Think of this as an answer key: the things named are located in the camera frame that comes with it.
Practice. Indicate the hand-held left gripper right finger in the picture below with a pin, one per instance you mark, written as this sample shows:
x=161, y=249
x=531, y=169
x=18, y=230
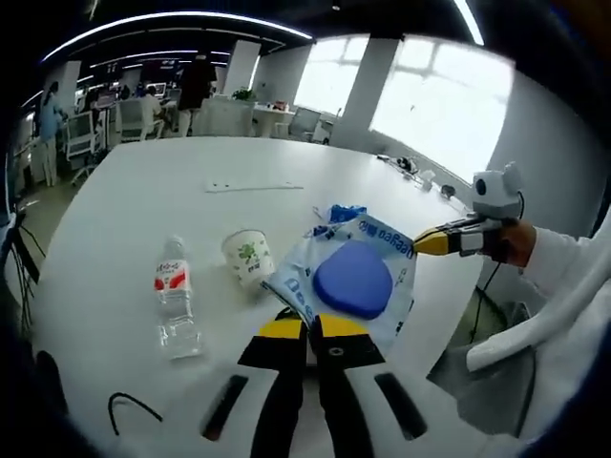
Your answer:
x=343, y=381

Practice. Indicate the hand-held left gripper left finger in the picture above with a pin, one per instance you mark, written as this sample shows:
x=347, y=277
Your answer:
x=279, y=381

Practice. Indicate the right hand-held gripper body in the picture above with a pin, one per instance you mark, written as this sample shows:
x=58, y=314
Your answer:
x=496, y=195

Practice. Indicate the bagged blue disc item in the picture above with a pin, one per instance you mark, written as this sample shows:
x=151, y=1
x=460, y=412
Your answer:
x=351, y=281

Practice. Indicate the blue packet item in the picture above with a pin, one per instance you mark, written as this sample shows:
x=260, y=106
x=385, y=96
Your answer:
x=346, y=212

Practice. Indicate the paper cup item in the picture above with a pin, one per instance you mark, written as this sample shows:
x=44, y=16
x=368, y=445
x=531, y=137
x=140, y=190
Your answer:
x=248, y=260

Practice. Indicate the clear water bottle item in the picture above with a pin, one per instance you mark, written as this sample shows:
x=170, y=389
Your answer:
x=174, y=286

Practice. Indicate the white tabletop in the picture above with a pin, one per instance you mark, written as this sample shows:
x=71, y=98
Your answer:
x=143, y=200

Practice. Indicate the person's right hand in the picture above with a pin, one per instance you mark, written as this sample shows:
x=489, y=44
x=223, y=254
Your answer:
x=518, y=243

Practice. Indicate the large window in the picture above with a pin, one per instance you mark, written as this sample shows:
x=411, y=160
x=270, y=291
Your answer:
x=329, y=76
x=439, y=105

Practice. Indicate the person's white coat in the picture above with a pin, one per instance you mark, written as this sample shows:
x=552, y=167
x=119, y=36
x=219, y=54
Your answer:
x=573, y=362

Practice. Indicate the grey mesh office chair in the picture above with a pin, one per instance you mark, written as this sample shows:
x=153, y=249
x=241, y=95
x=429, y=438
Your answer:
x=303, y=124

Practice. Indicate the white power strip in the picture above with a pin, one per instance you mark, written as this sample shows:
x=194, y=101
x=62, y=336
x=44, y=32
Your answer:
x=253, y=185

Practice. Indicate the green potted plant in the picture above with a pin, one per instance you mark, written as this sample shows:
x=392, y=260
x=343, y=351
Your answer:
x=244, y=94

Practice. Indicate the white office chair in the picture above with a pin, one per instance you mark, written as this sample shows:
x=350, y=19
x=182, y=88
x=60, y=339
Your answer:
x=224, y=117
x=81, y=138
x=133, y=119

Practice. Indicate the curved ceiling light strip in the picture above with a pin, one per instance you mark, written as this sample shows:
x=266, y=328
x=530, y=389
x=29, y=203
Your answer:
x=167, y=21

